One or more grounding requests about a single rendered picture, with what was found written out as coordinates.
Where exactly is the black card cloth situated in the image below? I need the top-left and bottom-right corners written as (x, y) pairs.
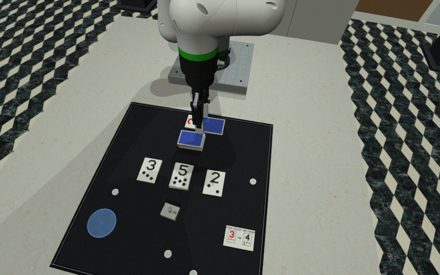
top-left (49, 102), bottom-right (273, 275)
top-left (55, 104), bottom-right (270, 275)

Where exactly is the blue playing card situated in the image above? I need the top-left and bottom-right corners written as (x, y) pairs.
top-left (177, 130), bottom-right (204, 148)

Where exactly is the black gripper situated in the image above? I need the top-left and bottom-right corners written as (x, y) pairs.
top-left (185, 74), bottom-right (214, 134)

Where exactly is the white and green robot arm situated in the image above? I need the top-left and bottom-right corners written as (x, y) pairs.
top-left (157, 0), bottom-right (285, 79)

